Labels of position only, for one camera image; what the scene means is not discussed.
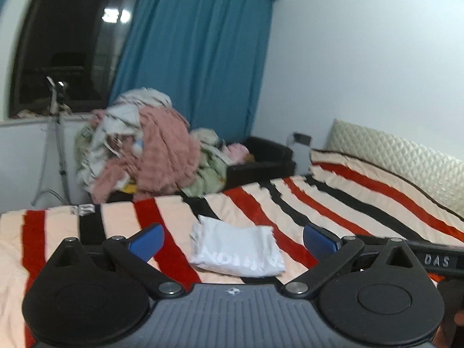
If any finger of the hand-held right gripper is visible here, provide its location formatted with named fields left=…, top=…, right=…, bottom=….
left=402, top=238, right=464, bottom=250

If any light green cream blanket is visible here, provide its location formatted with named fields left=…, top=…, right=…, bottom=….
left=183, top=128, right=233, bottom=198

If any red black cream striped blanket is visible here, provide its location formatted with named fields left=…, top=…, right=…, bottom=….
left=0, top=148, right=464, bottom=348

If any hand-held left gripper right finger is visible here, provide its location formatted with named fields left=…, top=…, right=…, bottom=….
left=281, top=224, right=422, bottom=301

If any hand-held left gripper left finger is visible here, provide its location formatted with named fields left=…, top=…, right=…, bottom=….
left=45, top=224, right=186, bottom=301

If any light green patterned blanket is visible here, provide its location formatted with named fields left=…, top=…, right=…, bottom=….
left=74, top=123, right=97, bottom=175

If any black armchair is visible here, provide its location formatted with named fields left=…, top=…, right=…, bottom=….
left=223, top=136, right=298, bottom=191

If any black camera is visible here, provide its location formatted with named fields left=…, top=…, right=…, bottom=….
left=47, top=76, right=69, bottom=97

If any pink garment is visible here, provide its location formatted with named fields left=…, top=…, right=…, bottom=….
left=221, top=143, right=251, bottom=164

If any white printed sweatshirt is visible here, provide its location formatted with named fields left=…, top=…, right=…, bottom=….
left=189, top=215, right=287, bottom=278

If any dark window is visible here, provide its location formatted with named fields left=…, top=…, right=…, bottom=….
left=7, top=0, right=149, bottom=118

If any pink fuzzy blanket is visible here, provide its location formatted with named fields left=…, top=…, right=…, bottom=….
left=90, top=103, right=202, bottom=204

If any beige quilted headboard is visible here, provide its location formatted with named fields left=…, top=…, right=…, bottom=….
left=326, top=118, right=464, bottom=218

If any grey garment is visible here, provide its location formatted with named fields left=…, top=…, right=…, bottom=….
left=76, top=87, right=173, bottom=193

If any white tripod stand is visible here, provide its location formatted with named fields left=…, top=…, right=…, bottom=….
left=31, top=76, right=73, bottom=205

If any blue curtain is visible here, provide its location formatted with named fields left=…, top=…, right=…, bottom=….
left=109, top=0, right=274, bottom=138

